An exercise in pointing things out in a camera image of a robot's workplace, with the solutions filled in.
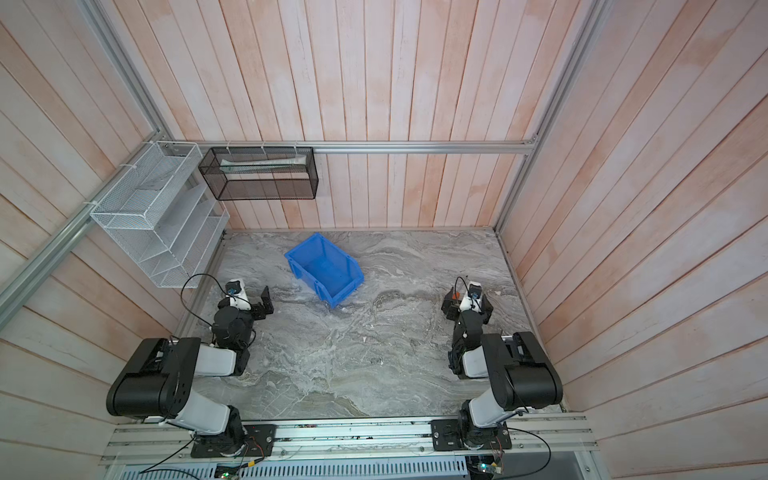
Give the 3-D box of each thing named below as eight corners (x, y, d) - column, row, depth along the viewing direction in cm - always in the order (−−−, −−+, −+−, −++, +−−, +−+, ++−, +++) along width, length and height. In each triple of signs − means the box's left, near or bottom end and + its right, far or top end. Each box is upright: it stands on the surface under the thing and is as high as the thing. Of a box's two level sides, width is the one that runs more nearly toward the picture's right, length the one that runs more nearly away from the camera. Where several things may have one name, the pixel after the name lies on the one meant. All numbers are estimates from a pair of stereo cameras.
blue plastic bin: (288, 272, 109) (281, 254, 101) (321, 248, 116) (317, 230, 108) (332, 313, 98) (328, 296, 90) (365, 284, 106) (364, 266, 98)
